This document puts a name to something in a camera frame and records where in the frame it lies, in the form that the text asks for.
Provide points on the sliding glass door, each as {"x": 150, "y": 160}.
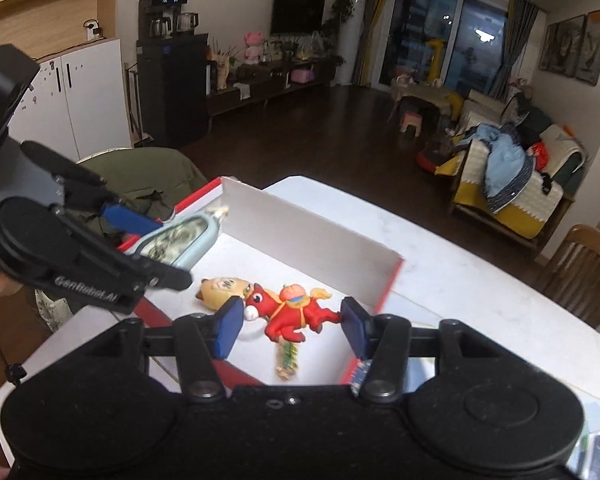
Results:
{"x": 430, "y": 20}

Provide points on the pink plush toy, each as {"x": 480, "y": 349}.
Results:
{"x": 253, "y": 47}

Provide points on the yellow tiger figurine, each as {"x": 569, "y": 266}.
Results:
{"x": 220, "y": 291}

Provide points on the pink plastic stool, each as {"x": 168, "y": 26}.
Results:
{"x": 411, "y": 122}

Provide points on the white cabinet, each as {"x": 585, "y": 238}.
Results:
{"x": 85, "y": 95}

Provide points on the green house plant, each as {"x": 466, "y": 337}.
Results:
{"x": 341, "y": 10}

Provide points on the yellow giraffe toy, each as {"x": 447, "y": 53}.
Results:
{"x": 436, "y": 60}

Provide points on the red floor cushion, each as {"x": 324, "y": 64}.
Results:
{"x": 432, "y": 157}

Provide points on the wooden dining chair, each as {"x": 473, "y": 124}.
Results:
{"x": 580, "y": 265}

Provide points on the white standing air conditioner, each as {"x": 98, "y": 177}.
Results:
{"x": 352, "y": 35}

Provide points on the pink bag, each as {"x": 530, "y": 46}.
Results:
{"x": 302, "y": 76}

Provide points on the wooden wall shelf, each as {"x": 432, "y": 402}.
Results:
{"x": 45, "y": 10}

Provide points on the olive green jacket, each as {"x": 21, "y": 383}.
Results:
{"x": 145, "y": 175}

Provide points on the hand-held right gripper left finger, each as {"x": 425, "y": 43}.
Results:
{"x": 228, "y": 330}

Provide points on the grey and yellow curtain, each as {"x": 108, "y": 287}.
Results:
{"x": 380, "y": 20}

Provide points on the black tea bar machine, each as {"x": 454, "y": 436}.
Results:
{"x": 172, "y": 85}

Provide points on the small low table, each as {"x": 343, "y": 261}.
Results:
{"x": 425, "y": 92}

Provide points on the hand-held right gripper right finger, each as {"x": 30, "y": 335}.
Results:
{"x": 354, "y": 325}

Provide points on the dark wooden television stand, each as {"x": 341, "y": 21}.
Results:
{"x": 270, "y": 85}

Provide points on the pile of blue clothes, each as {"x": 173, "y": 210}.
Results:
{"x": 502, "y": 165}

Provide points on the wooden sofa with yellow cover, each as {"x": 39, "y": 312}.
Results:
{"x": 515, "y": 210}

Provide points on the framed wall paintings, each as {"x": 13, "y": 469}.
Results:
{"x": 575, "y": 47}

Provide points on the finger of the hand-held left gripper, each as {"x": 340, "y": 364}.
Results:
{"x": 130, "y": 217}
{"x": 165, "y": 276}

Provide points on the black television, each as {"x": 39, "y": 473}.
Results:
{"x": 298, "y": 7}

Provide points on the red and white box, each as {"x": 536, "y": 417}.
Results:
{"x": 310, "y": 240}

